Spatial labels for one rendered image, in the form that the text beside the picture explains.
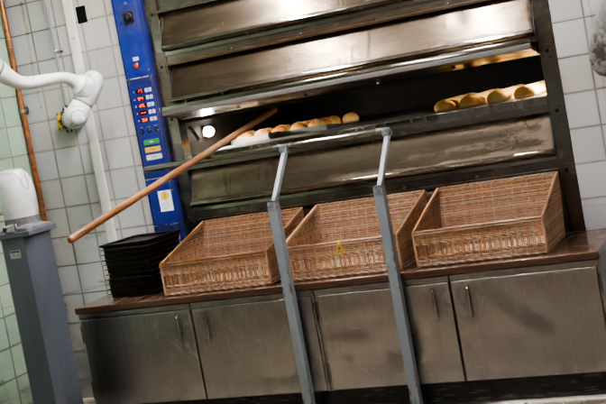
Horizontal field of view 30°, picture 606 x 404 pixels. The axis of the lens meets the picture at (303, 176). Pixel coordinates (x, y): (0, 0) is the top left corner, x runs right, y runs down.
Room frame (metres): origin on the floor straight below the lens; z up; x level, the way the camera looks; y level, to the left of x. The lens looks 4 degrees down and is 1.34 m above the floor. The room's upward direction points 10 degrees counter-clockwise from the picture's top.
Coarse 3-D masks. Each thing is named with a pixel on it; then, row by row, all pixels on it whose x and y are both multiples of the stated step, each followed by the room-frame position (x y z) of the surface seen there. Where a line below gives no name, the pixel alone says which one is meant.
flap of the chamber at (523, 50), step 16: (512, 48) 4.77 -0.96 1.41; (528, 48) 4.74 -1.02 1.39; (416, 64) 4.94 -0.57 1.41; (432, 64) 4.91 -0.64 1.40; (448, 64) 4.89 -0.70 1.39; (464, 64) 4.94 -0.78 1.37; (480, 64) 4.99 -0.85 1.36; (336, 80) 5.08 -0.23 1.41; (352, 80) 5.05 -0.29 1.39; (368, 80) 5.08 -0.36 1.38; (384, 80) 5.13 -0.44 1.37; (256, 96) 5.24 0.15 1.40; (272, 96) 5.23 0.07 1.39; (288, 96) 5.28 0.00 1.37; (176, 112) 5.41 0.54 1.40; (192, 112) 5.41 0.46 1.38; (208, 112) 5.47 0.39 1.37
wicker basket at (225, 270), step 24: (240, 216) 5.44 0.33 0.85; (264, 216) 5.39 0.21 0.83; (288, 216) 5.33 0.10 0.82; (216, 240) 5.47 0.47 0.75; (240, 240) 5.42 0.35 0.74; (168, 264) 5.09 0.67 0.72; (192, 264) 5.04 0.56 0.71; (216, 264) 4.99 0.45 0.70; (240, 264) 4.94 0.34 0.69; (264, 264) 4.90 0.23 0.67; (168, 288) 5.10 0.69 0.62; (192, 288) 5.05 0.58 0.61; (216, 288) 5.00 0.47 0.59; (240, 288) 4.95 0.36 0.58
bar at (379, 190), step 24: (288, 144) 4.95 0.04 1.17; (312, 144) 4.91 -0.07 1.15; (384, 144) 4.73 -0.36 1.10; (144, 168) 5.24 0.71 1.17; (168, 168) 5.20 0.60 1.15; (384, 168) 4.65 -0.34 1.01; (384, 192) 4.57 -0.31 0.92; (384, 216) 4.56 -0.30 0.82; (384, 240) 4.57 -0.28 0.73; (288, 264) 4.76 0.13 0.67; (288, 288) 4.75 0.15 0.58; (288, 312) 4.76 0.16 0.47; (408, 336) 4.56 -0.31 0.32; (408, 360) 4.56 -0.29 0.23; (408, 384) 4.57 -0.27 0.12
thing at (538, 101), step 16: (544, 96) 4.87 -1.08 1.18; (448, 112) 5.04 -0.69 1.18; (464, 112) 5.01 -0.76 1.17; (480, 112) 4.99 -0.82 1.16; (496, 112) 4.96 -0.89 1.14; (352, 128) 5.23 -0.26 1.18; (368, 128) 5.20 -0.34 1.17; (400, 128) 5.14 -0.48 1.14; (256, 144) 5.42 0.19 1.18; (272, 144) 5.39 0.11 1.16
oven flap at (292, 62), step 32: (512, 0) 4.93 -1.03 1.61; (352, 32) 5.23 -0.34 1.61; (384, 32) 5.15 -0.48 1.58; (416, 32) 5.09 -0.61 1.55; (448, 32) 5.02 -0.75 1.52; (480, 32) 4.95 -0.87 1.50; (512, 32) 4.87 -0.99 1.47; (192, 64) 5.56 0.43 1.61; (224, 64) 5.48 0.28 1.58; (256, 64) 5.40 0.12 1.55; (288, 64) 5.33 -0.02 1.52; (320, 64) 5.25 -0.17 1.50; (352, 64) 5.16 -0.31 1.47
